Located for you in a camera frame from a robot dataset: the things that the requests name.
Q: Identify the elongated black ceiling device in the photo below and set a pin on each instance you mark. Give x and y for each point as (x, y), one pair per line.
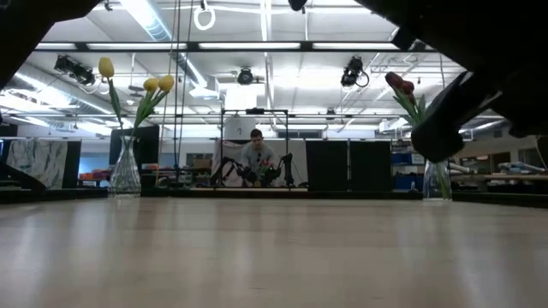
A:
(77, 72)

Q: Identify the round black overhead camera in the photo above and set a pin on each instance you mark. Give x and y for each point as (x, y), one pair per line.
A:
(245, 77)

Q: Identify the thin black ceiling rail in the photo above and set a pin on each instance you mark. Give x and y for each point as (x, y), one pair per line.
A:
(342, 116)

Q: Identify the flared clear glass vase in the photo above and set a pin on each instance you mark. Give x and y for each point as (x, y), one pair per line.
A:
(125, 179)

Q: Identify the wooden workbench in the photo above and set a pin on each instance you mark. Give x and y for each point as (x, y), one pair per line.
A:
(492, 177)

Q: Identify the black overhead light bar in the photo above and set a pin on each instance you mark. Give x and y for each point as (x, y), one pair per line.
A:
(192, 46)

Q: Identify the red storage bins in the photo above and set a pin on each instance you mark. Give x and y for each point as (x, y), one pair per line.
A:
(94, 175)

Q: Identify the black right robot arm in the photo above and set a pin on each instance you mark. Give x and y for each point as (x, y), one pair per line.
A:
(492, 43)

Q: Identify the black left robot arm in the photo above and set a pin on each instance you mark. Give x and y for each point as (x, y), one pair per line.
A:
(25, 30)

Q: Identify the distant black station frame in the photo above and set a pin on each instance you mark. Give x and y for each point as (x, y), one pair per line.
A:
(254, 110)

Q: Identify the white blue patterned panel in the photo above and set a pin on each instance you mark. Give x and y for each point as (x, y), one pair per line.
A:
(38, 162)

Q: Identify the blue storage bins shelf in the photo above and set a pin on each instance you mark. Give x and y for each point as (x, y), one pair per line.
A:
(404, 181)

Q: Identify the pale blue machine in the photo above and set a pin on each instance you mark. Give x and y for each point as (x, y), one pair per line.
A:
(520, 167)

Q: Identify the black aluminium table frame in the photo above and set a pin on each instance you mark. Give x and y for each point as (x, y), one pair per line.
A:
(274, 194)

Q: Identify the slim clear glass vase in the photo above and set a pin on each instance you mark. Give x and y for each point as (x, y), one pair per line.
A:
(437, 179)

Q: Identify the cardboard box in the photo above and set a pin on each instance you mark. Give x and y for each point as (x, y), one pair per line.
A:
(200, 162)

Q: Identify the person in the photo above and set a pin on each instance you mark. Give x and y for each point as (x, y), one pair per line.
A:
(257, 154)

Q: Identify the distant green flowers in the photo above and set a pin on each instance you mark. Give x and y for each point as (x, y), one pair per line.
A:
(266, 167)

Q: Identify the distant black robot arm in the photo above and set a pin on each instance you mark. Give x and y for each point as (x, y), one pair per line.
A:
(231, 167)
(284, 167)

